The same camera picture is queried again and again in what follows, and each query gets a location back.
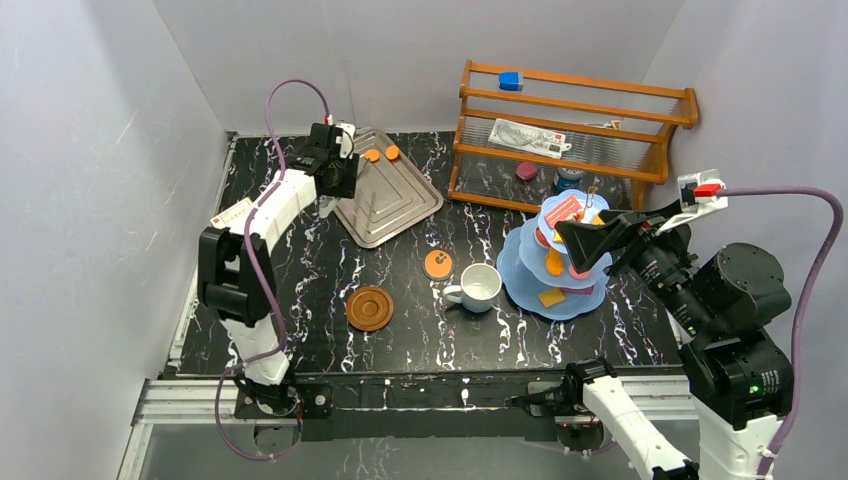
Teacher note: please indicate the orange oval pastry piece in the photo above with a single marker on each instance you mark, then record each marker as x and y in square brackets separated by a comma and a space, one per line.
[554, 263]

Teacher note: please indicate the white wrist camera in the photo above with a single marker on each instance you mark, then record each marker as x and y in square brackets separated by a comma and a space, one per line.
[347, 139]
[698, 197]

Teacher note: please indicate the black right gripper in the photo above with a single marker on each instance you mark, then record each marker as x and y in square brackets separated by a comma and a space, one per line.
[585, 242]

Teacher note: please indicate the brown wooden round coaster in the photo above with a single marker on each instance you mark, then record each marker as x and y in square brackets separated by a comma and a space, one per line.
[369, 309]

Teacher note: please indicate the red sprinkled donut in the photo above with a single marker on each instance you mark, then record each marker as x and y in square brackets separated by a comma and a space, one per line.
[541, 239]

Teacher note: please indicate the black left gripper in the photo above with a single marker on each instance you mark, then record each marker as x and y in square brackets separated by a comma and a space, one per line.
[345, 176]

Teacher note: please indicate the small white cardboard box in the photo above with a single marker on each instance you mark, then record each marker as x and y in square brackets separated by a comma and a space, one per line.
[234, 215]

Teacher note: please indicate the maroon heart-shaped object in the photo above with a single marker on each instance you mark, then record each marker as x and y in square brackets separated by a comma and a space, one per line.
[526, 171]

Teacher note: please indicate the orange black round coaster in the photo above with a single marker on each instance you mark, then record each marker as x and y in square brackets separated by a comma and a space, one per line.
[438, 265]

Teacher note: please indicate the blue block on shelf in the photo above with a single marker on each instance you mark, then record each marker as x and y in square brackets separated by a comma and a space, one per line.
[511, 81]

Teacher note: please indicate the pink round macaron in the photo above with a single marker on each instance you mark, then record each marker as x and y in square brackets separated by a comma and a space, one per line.
[578, 275]

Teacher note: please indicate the steel serving tray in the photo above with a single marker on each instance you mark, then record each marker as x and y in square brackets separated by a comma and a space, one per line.
[390, 196]

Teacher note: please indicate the magenta cake wedge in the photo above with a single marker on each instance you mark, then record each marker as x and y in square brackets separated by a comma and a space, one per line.
[579, 291]

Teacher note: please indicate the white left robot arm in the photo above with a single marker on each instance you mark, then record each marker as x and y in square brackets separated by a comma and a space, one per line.
[234, 273]

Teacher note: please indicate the blue three-tier cake stand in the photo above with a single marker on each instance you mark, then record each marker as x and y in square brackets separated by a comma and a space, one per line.
[521, 264]

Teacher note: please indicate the packaged ruler protractor set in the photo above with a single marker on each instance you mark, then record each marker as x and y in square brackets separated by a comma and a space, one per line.
[528, 139]

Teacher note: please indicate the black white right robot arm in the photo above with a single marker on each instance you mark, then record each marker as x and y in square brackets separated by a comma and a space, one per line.
[740, 381]

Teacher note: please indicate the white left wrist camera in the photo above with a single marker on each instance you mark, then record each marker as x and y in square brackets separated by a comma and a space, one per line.
[347, 139]

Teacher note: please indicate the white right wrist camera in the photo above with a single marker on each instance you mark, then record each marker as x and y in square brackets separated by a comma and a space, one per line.
[698, 197]

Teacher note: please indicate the blue lidded jar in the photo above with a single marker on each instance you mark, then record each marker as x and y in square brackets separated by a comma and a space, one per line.
[567, 179]

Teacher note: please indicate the white ceramic mug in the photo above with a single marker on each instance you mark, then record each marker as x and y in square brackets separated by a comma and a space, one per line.
[478, 287]

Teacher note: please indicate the small orange round cookie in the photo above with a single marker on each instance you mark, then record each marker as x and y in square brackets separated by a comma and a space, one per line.
[392, 153]

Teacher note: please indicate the pink layered cake slice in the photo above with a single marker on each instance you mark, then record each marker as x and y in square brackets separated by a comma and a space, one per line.
[556, 210]

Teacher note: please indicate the steel food tongs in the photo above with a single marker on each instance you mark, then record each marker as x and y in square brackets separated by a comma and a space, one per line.
[326, 205]

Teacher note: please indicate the wooden two-tier shelf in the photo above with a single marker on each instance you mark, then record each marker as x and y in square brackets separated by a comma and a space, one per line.
[616, 128]

